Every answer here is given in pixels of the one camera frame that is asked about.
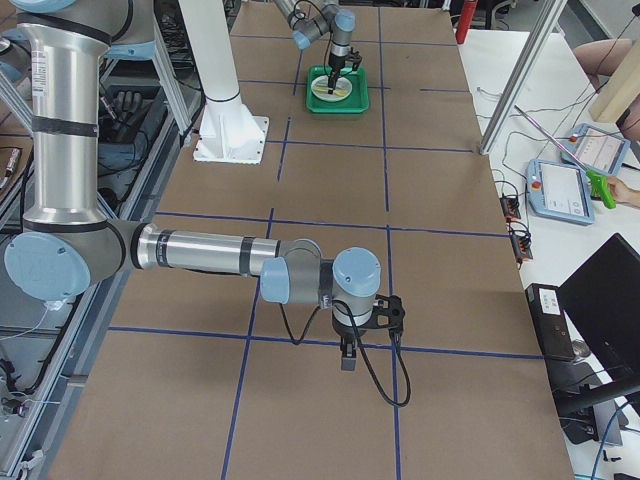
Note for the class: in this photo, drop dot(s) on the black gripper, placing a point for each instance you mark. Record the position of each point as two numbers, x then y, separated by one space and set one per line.
335 65
344 331

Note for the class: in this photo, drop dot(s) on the yellow plastic spoon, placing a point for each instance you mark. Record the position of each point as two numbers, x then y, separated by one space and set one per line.
321 92

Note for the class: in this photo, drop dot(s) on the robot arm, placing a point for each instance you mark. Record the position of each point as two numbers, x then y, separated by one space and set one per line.
69 244
330 19

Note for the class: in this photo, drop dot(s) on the white round plate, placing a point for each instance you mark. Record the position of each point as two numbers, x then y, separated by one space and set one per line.
343 83

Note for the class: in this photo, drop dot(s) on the green plastic tray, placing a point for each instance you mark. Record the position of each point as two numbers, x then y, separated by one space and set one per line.
356 103

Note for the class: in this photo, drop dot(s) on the red cylinder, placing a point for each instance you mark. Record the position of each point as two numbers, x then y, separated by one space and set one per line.
465 20

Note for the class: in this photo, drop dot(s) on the black box device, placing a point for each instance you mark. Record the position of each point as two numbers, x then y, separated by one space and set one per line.
549 322

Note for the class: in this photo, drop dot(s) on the near teach pendant tablet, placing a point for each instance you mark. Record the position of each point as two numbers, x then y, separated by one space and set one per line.
559 191

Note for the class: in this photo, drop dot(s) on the teach pendant tablet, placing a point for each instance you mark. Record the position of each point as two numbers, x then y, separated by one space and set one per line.
559 191
597 149

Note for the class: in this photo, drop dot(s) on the black laptop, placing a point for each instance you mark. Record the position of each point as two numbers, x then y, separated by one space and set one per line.
601 299

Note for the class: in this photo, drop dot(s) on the far teach pendant tablet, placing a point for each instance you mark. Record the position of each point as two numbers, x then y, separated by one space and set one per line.
597 149

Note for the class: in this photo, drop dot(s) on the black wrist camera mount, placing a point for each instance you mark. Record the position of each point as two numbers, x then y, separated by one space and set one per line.
354 59

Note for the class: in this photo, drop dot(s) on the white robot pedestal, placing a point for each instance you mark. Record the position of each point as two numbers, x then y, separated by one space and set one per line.
228 132

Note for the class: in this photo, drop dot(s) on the aluminium frame post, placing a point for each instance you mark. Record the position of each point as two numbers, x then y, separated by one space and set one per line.
544 25

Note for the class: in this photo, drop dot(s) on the aluminium side frame rail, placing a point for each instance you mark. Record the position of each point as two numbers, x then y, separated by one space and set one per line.
50 348

